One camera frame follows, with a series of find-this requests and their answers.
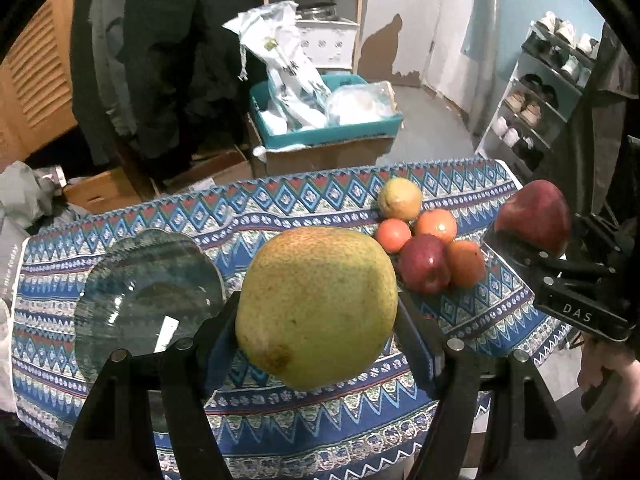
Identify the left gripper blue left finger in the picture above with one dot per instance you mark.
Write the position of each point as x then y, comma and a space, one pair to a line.
113, 435

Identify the red apple front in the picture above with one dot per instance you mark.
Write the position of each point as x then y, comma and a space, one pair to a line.
538, 213

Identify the white patterned storage box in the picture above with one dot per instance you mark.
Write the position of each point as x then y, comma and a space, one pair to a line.
329, 44

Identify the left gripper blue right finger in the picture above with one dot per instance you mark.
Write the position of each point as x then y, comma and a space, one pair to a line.
498, 406

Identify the shoe rack with shoes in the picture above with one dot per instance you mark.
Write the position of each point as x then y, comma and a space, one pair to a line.
549, 76

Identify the red apple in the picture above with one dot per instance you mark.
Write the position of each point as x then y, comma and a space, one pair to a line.
538, 213
422, 265

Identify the small orange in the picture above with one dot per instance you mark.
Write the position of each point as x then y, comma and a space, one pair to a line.
392, 234

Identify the large orange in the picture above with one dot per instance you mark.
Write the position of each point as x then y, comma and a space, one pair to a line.
466, 263

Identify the open cardboard box floor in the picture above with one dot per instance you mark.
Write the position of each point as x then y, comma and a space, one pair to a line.
217, 168

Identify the grey tote bag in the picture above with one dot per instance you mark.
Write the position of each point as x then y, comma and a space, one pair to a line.
11, 243

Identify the black hanging coat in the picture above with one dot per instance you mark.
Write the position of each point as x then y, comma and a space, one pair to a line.
163, 76

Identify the cardboard box under crate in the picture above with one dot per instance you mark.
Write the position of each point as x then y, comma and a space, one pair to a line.
354, 153

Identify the yellow-green pear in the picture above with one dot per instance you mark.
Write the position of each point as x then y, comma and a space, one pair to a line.
317, 305

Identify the dark glass scalloped plate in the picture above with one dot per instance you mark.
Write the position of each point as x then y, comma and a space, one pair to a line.
146, 292

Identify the wooden drawer box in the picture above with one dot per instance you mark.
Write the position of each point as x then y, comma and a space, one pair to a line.
109, 190

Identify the yellow pear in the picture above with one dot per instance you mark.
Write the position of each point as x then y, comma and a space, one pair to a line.
400, 199

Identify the white rice bag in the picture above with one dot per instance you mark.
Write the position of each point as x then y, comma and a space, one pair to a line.
269, 32

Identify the grey door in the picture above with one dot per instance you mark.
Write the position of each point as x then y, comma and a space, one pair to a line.
413, 42

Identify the teal plastic crate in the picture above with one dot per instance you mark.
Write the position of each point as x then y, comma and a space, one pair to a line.
279, 132

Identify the clear plastic bag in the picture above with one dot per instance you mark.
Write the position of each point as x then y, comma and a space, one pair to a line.
356, 104

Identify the steel pot with lid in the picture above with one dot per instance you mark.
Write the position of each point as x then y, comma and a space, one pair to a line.
319, 11

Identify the person right hand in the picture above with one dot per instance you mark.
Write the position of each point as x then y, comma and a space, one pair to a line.
609, 380

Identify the wooden louvered wardrobe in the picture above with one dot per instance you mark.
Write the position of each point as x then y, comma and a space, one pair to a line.
36, 86

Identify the grey clothes pile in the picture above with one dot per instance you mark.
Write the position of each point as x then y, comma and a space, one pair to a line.
32, 200

